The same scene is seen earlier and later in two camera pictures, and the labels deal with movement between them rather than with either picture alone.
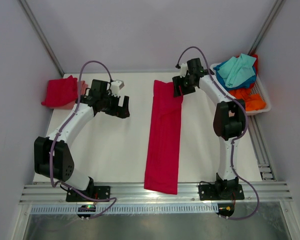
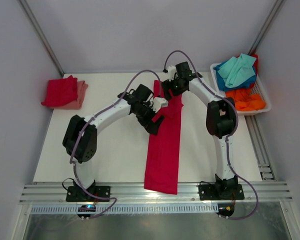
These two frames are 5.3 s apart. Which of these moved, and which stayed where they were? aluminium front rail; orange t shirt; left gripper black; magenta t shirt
Moved: left gripper black
Stayed: aluminium front rail; orange t shirt; magenta t shirt
